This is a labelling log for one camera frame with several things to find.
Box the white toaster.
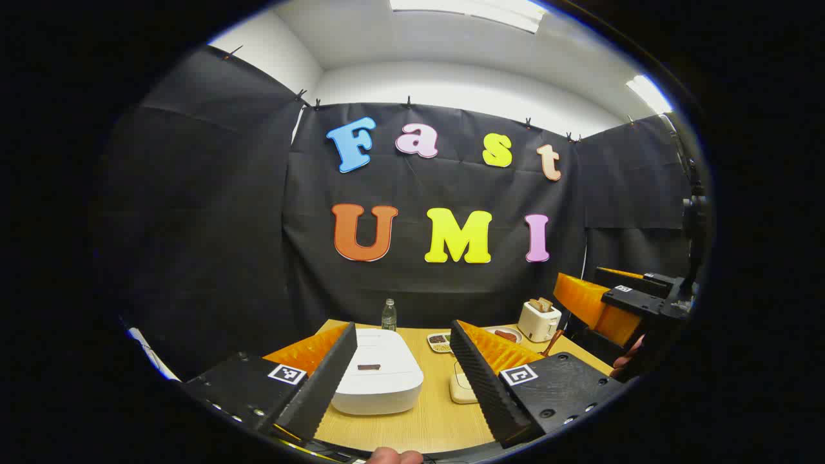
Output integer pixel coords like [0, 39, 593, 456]
[518, 301, 562, 343]

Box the white rice cooker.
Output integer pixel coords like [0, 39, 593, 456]
[331, 329, 425, 416]

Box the clear tray of rice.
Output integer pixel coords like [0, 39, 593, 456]
[449, 361, 481, 405]

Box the ceiling light panel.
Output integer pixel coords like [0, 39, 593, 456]
[626, 74, 674, 115]
[389, 0, 548, 34]

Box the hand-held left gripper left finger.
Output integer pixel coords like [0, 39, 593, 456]
[182, 322, 358, 445]

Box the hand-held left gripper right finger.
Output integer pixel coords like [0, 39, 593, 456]
[450, 320, 626, 449]

